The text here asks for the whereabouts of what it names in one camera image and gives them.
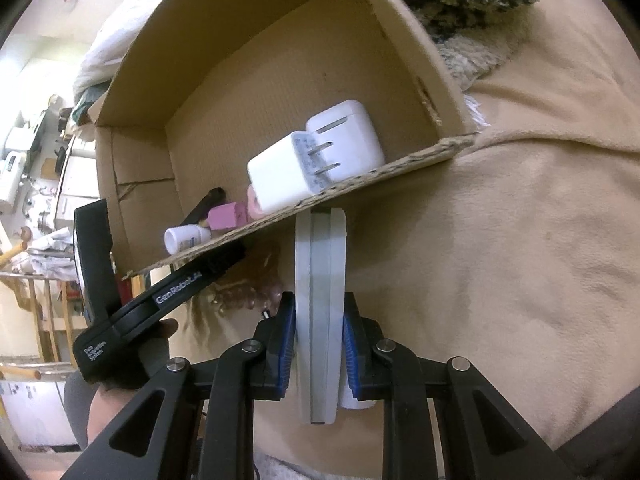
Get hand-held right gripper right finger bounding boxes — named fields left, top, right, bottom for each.
left=342, top=291, right=576, bottom=480

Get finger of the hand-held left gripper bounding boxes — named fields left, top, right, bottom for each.
left=197, top=244, right=247, bottom=286

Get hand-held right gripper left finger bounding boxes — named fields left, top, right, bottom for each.
left=60, top=291, right=297, bottom=480

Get pink block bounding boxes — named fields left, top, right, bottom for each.
left=206, top=202, right=249, bottom=232

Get small white jar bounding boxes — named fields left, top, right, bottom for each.
left=164, top=224, right=212, bottom=256

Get long white box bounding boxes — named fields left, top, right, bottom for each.
left=294, top=207, right=348, bottom=426

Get white bottle with red label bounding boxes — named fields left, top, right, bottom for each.
left=340, top=380, right=378, bottom=411

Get black tube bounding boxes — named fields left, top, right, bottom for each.
left=181, top=187, right=226, bottom=228

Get pink cloud-shaped case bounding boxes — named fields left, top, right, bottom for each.
left=247, top=185, right=266, bottom=220

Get white charger plug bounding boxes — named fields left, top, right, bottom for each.
left=247, top=131, right=342, bottom=215

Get white earbuds case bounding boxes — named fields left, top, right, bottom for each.
left=306, top=100, right=387, bottom=186

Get cardboard box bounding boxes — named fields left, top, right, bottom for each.
left=94, top=0, right=483, bottom=278

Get person's left forearm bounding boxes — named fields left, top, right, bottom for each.
left=64, top=372, right=151, bottom=456

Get person's left hand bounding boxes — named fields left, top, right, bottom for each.
left=141, top=319, right=179, bottom=378

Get hanging grey clothes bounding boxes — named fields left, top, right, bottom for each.
left=30, top=227, right=81, bottom=281

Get wooden rack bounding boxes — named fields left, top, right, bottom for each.
left=0, top=240, right=88, bottom=371

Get white base cabinet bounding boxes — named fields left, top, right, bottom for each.
left=57, top=135, right=98, bottom=226

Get teal bed bumper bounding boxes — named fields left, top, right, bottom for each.
left=72, top=82, right=108, bottom=121

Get white duvet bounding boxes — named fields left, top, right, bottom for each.
left=72, top=0, right=166, bottom=106

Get black and cream patterned blanket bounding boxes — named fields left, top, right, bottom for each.
left=370, top=0, right=546, bottom=128

